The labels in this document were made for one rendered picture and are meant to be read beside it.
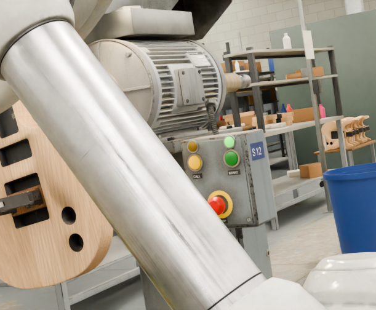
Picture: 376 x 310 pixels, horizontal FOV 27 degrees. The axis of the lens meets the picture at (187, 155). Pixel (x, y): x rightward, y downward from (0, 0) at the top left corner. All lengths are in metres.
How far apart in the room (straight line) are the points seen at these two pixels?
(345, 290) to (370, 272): 0.04
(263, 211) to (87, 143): 0.87
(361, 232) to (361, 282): 3.44
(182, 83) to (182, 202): 1.04
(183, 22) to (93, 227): 0.69
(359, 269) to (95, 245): 0.74
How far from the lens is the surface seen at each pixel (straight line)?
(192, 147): 1.66
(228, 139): 1.61
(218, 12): 2.39
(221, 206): 1.62
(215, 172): 1.64
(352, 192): 4.30
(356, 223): 4.35
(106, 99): 0.85
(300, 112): 8.50
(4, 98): 1.17
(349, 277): 0.92
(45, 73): 0.86
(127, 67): 1.76
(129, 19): 1.82
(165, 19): 1.94
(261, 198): 1.65
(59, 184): 1.58
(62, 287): 4.65
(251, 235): 1.92
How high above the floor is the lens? 1.18
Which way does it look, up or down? 3 degrees down
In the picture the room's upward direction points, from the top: 9 degrees counter-clockwise
